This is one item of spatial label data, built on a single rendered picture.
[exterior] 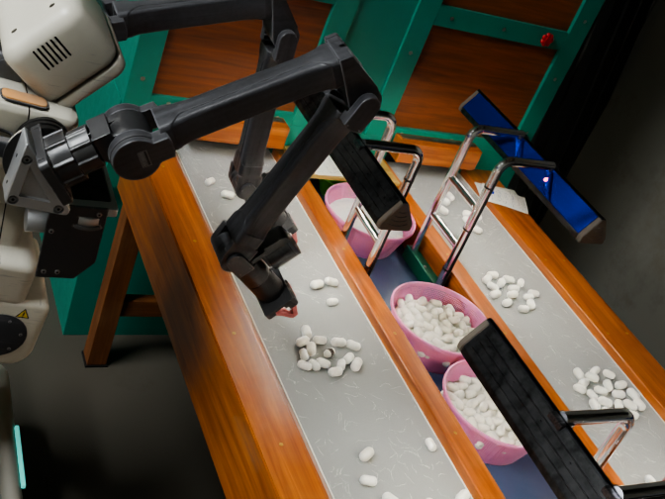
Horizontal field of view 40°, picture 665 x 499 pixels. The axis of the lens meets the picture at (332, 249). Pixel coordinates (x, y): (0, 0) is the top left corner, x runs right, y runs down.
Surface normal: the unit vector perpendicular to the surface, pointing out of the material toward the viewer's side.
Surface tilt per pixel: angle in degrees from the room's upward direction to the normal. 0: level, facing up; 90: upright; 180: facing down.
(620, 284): 90
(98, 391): 0
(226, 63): 90
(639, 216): 90
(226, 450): 90
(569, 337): 0
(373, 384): 0
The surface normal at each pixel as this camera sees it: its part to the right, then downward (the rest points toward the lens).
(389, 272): 0.33, -0.79
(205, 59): 0.36, 0.61
